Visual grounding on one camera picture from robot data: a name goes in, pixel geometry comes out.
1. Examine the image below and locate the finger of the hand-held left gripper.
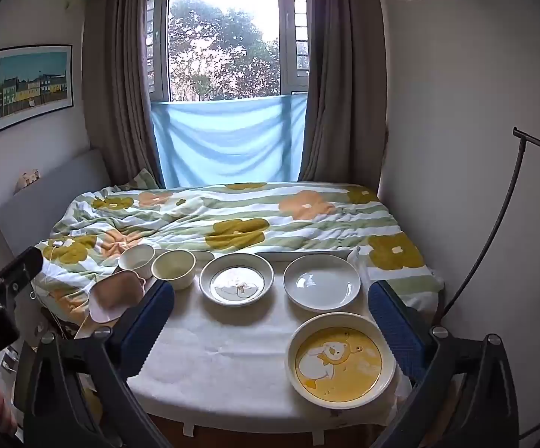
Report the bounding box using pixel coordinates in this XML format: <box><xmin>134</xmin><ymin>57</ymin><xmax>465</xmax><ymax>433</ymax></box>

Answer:
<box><xmin>0</xmin><ymin>246</ymin><xmax>44</xmax><ymax>302</ymax></box>

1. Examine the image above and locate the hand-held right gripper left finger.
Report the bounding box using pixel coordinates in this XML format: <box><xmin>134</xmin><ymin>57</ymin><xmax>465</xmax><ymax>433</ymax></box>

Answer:
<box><xmin>22</xmin><ymin>280</ymin><xmax>177</xmax><ymax>448</ymax></box>

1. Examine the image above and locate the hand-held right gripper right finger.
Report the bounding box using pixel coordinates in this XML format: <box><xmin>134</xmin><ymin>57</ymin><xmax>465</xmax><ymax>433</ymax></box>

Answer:
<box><xmin>368</xmin><ymin>280</ymin><xmax>532</xmax><ymax>448</ymax></box>

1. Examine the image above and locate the pink bowl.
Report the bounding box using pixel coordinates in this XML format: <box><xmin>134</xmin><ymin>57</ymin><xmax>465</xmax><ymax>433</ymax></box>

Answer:
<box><xmin>88</xmin><ymin>271</ymin><xmax>147</xmax><ymax>324</ymax></box>

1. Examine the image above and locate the yellow animal print plate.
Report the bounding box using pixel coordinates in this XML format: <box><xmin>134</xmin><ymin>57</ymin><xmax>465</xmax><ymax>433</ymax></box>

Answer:
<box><xmin>286</xmin><ymin>312</ymin><xmax>397</xmax><ymax>409</ymax></box>

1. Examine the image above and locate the plain white plate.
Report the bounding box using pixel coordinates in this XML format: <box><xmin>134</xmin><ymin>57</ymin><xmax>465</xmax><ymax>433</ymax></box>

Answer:
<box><xmin>283</xmin><ymin>254</ymin><xmax>361</xmax><ymax>312</ymax></box>

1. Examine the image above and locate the grey rimmed duck print plate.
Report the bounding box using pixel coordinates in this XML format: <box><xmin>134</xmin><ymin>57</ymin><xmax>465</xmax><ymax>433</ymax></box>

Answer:
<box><xmin>199</xmin><ymin>253</ymin><xmax>275</xmax><ymax>307</ymax></box>

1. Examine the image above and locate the person's left hand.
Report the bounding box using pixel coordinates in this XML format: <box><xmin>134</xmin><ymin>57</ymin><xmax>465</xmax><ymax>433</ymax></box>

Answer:
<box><xmin>0</xmin><ymin>368</ymin><xmax>19</xmax><ymax>435</ymax></box>

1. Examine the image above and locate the cream ceramic bowl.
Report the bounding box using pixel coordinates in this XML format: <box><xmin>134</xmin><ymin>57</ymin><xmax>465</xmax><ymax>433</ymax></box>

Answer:
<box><xmin>118</xmin><ymin>244</ymin><xmax>156</xmax><ymax>280</ymax></box>
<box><xmin>151</xmin><ymin>249</ymin><xmax>197</xmax><ymax>290</ymax></box>

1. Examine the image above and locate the grey headboard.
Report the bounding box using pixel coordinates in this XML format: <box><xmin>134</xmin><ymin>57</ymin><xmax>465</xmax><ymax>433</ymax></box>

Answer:
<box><xmin>0</xmin><ymin>148</ymin><xmax>112</xmax><ymax>262</ymax></box>

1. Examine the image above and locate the white patterned tablecloth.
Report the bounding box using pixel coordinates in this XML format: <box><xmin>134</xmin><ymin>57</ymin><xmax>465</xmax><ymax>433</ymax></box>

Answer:
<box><xmin>125</xmin><ymin>247</ymin><xmax>415</xmax><ymax>435</ymax></box>

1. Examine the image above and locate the small cream printed object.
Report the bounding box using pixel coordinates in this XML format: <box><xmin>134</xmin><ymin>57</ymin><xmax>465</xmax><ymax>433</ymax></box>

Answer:
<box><xmin>15</xmin><ymin>169</ymin><xmax>42</xmax><ymax>194</ymax></box>

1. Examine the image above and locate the green striped pillow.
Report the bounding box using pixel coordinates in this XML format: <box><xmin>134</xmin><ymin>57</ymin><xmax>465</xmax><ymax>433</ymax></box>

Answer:
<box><xmin>121</xmin><ymin>168</ymin><xmax>161</xmax><ymax>191</ymax></box>

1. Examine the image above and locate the floral striped blanket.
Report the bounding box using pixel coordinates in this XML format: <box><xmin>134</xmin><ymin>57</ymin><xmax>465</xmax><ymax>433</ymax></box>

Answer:
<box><xmin>32</xmin><ymin>182</ymin><xmax>445</xmax><ymax>327</ymax></box>

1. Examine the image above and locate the framed houses picture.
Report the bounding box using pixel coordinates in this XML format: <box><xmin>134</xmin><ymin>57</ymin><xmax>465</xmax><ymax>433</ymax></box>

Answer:
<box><xmin>0</xmin><ymin>44</ymin><xmax>75</xmax><ymax>137</ymax></box>

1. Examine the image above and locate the brown curtain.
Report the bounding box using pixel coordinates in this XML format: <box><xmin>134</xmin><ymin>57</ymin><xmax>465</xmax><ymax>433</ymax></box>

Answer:
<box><xmin>298</xmin><ymin>0</ymin><xmax>389</xmax><ymax>197</ymax></box>
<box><xmin>82</xmin><ymin>0</ymin><xmax>168</xmax><ymax>190</ymax></box>

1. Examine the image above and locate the light blue cloth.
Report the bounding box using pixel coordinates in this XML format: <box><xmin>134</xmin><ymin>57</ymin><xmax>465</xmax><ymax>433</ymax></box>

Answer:
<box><xmin>151</xmin><ymin>93</ymin><xmax>308</xmax><ymax>188</ymax></box>

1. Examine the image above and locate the window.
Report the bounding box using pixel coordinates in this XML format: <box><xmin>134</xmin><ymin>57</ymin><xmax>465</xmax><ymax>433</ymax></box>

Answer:
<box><xmin>146</xmin><ymin>0</ymin><xmax>310</xmax><ymax>103</ymax></box>

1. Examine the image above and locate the white cable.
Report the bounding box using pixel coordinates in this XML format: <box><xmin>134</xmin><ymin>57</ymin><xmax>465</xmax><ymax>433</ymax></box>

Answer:
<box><xmin>46</xmin><ymin>239</ymin><xmax>68</xmax><ymax>262</ymax></box>

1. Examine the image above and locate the black cable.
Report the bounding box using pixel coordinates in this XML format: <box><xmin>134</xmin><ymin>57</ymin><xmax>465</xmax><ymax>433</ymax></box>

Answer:
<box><xmin>438</xmin><ymin>126</ymin><xmax>540</xmax><ymax>318</ymax></box>

